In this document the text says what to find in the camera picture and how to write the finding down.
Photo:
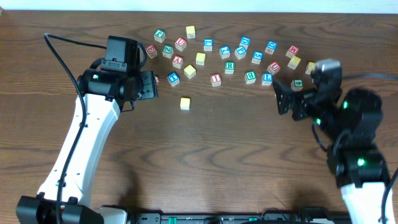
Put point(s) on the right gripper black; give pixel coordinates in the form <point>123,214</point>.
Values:
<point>298,104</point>

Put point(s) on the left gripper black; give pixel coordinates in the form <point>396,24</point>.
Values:
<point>149,84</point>

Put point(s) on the blue l block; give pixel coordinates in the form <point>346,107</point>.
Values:
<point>208,45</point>
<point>267,79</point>

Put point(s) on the yellow C block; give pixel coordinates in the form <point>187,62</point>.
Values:
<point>185,103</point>

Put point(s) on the yellow O block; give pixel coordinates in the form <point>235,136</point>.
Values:
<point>200,58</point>

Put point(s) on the green R block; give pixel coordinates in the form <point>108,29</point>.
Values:
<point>229,67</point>

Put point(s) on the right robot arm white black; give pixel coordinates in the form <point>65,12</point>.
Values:
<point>358,166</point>

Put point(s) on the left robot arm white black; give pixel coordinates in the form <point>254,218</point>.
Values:
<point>65,196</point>

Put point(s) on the green 4 block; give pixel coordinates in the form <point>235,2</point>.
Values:
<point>296,85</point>

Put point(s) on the blue T block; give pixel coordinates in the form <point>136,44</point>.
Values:
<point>173,79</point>

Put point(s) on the red E block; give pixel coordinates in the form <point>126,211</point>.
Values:
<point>151,51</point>

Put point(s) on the red U block right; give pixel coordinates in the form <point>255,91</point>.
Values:
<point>273,68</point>

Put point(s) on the red u block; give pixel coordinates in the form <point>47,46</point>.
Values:
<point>180,44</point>
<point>273,68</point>

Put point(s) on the green Z block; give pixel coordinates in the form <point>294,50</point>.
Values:
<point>168,51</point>

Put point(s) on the red A block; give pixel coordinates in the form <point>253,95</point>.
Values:
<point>177,61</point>

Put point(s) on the green B block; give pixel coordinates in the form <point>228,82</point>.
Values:
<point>250,77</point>

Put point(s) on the yellow G block far right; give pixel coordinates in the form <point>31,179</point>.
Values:
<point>310,68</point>

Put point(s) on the yellow S block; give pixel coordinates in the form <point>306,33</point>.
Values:
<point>190,71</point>

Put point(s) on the green J block left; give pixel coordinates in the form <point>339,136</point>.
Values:
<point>160,35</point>

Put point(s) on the red M block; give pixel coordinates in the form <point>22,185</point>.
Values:
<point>292,51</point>

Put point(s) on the blue 5 block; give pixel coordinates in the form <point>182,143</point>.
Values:
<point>257,57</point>

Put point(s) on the red U block left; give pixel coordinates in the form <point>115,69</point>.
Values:
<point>180,44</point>

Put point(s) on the blue P block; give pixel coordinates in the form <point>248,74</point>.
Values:
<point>240,52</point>

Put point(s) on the yellow block top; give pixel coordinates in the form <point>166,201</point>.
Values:
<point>190,31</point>

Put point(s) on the blue D block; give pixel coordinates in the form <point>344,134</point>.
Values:
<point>244,42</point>

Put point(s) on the red I block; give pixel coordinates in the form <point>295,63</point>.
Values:
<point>216,80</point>

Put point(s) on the blue 2 block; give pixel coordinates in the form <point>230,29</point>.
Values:
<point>225,52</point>

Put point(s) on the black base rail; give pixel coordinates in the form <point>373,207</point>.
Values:
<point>305,215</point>

